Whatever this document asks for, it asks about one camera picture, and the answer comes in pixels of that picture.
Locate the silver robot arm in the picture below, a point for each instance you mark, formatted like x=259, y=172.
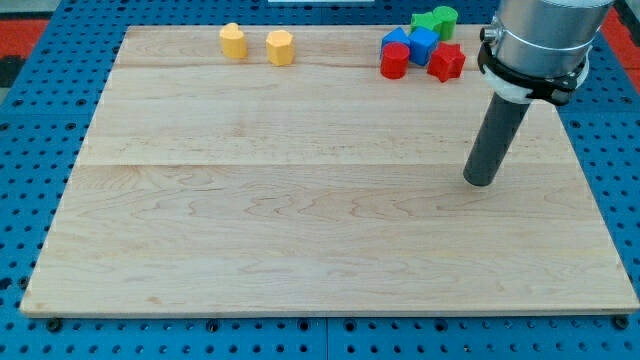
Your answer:
x=539, y=49

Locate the blue cube block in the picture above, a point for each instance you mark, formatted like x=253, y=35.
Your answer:
x=423, y=43

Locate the green cylinder block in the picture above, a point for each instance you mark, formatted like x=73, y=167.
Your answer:
x=448, y=17

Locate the yellow heart block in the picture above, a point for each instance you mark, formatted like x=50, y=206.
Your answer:
x=233, y=42

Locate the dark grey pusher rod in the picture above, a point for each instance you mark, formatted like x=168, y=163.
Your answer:
x=500, y=125

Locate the yellow hexagon block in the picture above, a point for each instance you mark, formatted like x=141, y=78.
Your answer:
x=280, y=48

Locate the red star block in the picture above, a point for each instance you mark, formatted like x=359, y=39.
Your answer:
x=447, y=62

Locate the green star block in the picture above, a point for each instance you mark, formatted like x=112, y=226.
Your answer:
x=425, y=20

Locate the wooden board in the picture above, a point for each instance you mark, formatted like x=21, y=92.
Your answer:
x=211, y=187

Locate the red cylinder block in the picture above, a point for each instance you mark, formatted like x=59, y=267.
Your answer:
x=394, y=60

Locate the blue triangle block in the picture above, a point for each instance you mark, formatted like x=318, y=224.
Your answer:
x=397, y=35

